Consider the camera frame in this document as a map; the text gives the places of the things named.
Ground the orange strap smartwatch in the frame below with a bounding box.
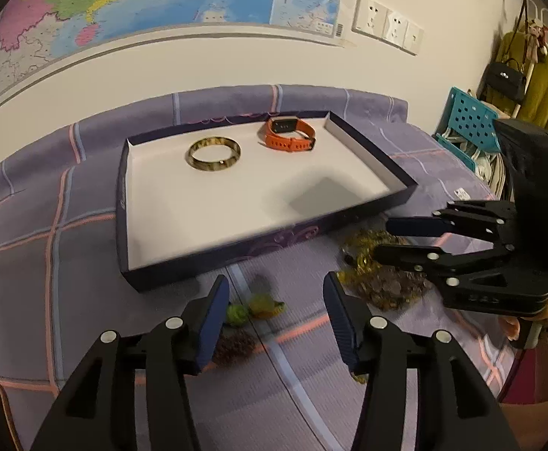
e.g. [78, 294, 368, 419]
[261, 117, 317, 152]

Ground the black handbag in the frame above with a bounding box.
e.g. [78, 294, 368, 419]
[483, 59, 528, 101]

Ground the pink plush charm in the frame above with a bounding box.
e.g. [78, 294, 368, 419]
[525, 18, 548, 63]

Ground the green glass pendant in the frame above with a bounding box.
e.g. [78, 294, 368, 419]
[226, 304, 249, 327]

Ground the mustard coat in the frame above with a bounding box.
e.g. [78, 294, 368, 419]
[492, 30, 548, 137]

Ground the yellow glass pendant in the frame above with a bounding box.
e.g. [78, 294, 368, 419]
[248, 291, 286, 320]

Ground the white wall socket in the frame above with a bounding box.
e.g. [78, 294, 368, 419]
[351, 0, 390, 36]
[403, 21, 425, 56]
[382, 9, 411, 45]

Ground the yellow crystal necklace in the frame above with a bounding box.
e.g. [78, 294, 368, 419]
[340, 228, 397, 292]

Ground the teal perforated plastic chair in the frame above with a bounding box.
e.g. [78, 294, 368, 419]
[436, 86, 500, 172]

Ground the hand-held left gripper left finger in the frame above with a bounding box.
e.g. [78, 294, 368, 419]
[30, 273, 232, 451]

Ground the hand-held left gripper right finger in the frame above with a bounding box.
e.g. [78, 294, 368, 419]
[322, 271, 521, 451]

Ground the wall map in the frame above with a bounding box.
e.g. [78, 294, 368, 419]
[0, 0, 350, 123]

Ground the dark red beaded bracelet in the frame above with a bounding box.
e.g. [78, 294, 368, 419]
[212, 329, 257, 367]

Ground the purple plaid blanket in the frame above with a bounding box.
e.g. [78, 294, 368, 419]
[0, 83, 528, 451]

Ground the white coat rack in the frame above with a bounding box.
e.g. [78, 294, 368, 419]
[511, 0, 548, 118]

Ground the dark purple shallow box tray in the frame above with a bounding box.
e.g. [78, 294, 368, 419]
[115, 110, 419, 294]

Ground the mottled brown bangle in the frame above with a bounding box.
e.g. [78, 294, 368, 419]
[185, 136, 242, 172]

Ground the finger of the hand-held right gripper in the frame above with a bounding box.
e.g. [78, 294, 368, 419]
[386, 200, 519, 246]
[372, 239, 548, 315]

